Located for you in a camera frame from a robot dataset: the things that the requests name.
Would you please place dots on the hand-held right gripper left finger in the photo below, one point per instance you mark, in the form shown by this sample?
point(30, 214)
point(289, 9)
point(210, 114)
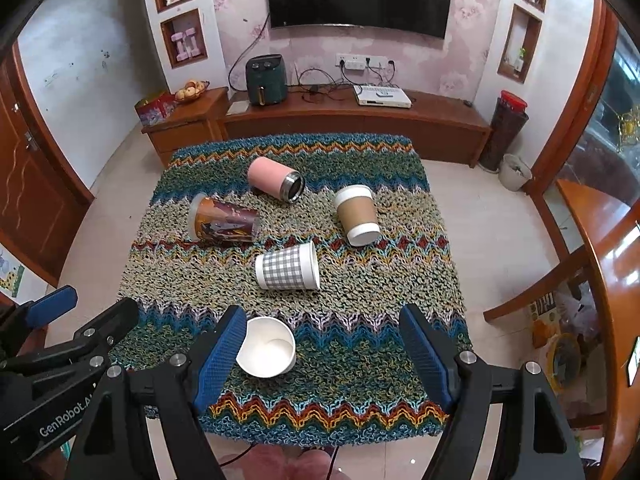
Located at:
point(220, 360)

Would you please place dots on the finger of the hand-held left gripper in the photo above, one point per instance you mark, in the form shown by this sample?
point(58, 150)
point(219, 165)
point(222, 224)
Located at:
point(52, 305)
point(117, 317)

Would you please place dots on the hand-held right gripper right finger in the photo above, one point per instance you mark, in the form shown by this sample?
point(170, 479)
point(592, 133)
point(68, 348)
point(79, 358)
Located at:
point(425, 357)

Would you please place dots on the white paper cup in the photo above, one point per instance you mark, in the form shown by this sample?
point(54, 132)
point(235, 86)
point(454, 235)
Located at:
point(270, 355)

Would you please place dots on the grey checked paper cup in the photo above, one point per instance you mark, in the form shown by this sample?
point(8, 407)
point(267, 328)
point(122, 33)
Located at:
point(285, 267)

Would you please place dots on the brown sleeved coffee cup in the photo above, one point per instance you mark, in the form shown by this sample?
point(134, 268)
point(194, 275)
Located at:
point(356, 215)

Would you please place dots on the zigzag knitted blanket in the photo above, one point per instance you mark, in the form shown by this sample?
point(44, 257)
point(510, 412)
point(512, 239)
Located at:
point(360, 340)

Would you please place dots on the wooden door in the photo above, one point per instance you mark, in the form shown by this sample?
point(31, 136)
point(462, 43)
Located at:
point(35, 195)

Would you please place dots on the person's legs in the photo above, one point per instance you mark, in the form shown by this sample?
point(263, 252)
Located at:
point(280, 466)

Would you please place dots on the yellow plastic bag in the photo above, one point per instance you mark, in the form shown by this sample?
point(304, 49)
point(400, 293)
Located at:
point(562, 360)

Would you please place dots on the pink steel tumbler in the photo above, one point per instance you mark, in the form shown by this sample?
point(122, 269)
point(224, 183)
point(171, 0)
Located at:
point(267, 175)

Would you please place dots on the small wooden side cabinet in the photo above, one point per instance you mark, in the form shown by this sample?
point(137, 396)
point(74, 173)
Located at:
point(182, 132)

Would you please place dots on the white wastebasket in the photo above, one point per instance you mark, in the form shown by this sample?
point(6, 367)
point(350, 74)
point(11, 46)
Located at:
point(515, 172)

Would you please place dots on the glossy wooden table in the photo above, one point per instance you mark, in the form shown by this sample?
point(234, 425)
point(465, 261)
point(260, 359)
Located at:
point(615, 270)

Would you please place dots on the red gift box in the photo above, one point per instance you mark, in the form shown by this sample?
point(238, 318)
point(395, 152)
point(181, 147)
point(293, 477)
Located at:
point(155, 110)

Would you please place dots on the bowl of fruit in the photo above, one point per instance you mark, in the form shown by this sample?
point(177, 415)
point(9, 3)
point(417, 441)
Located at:
point(191, 91)

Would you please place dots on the tall black bin red lid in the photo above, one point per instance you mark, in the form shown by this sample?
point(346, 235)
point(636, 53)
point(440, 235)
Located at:
point(506, 130)

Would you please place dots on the long wooden television cabinet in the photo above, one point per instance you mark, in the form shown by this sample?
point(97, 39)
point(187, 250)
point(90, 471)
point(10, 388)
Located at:
point(350, 126)

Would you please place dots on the white set-top box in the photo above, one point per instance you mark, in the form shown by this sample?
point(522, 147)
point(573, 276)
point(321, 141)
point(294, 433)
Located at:
point(382, 96)

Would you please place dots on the dark green air fryer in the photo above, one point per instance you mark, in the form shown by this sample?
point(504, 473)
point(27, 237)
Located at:
point(265, 77)

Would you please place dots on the pink dumbbell set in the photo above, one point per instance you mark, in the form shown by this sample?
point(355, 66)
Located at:
point(186, 44)

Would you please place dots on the white power strip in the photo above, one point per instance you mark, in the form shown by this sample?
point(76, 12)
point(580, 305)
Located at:
point(351, 63)

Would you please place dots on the small potted plant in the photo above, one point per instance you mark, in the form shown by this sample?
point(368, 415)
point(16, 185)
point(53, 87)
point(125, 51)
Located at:
point(521, 59)

